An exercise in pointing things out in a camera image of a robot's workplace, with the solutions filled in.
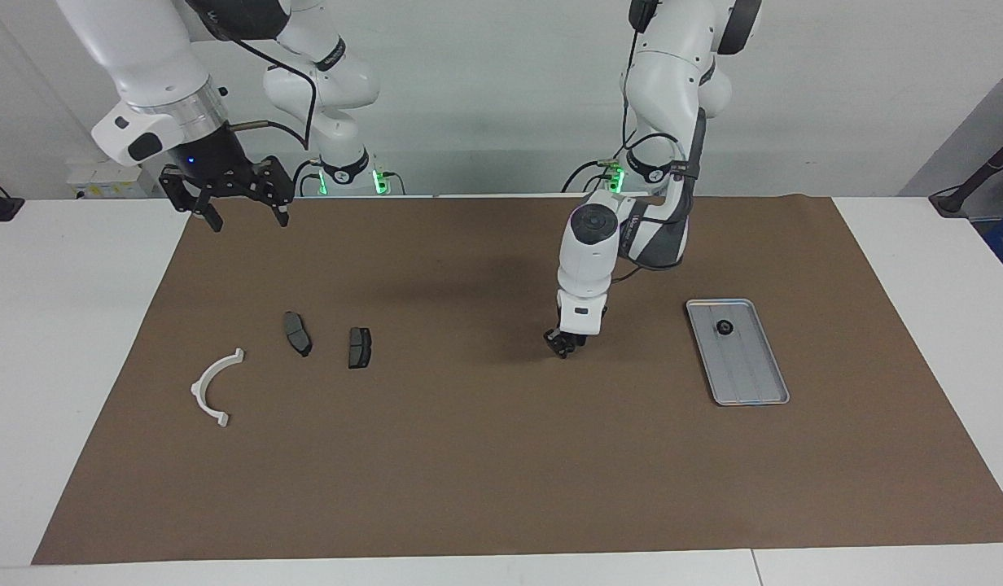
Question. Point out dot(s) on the silver metal tray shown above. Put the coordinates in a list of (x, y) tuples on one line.
[(746, 366)]

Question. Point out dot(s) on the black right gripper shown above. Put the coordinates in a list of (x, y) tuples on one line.
[(212, 159)]

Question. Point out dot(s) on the dark grey rectangular brake pad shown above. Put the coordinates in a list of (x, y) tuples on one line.
[(359, 348)]

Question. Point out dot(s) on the black table clamp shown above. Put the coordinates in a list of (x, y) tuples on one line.
[(1, 207)]

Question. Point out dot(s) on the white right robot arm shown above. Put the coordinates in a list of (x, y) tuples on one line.
[(135, 49)]

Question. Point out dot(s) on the brown table mat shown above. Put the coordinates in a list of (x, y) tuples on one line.
[(510, 456)]

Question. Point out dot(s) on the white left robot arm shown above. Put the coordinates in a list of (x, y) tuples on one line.
[(672, 65)]

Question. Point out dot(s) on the dark grey curved brake pad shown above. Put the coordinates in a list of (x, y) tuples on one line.
[(297, 334)]

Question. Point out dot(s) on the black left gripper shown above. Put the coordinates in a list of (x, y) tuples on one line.
[(575, 340)]

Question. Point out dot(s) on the white wall socket box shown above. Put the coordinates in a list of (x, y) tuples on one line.
[(90, 183)]

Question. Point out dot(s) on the white curved plastic bracket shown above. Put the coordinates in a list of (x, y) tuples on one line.
[(200, 396)]

